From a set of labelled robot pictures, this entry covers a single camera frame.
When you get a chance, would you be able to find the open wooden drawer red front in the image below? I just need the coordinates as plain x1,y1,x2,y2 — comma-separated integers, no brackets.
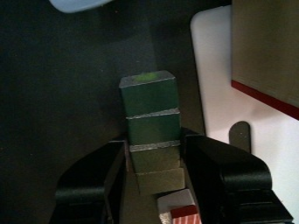
229,0,299,121

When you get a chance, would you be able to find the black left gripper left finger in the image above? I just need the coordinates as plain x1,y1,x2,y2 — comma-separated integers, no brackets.
48,139,128,224

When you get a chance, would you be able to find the green box stack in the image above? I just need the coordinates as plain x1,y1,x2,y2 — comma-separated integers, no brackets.
117,70,187,196

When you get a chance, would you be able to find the white cutting board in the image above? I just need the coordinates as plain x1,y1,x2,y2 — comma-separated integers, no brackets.
189,4,299,218

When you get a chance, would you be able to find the light blue plastic dish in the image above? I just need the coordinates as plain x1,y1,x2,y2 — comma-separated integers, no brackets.
48,0,115,14

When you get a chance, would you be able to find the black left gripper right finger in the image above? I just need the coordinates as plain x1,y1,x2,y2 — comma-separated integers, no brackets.
179,127,295,224

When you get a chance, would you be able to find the red white striped toy piece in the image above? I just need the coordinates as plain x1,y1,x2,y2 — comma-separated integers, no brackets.
156,188,203,224

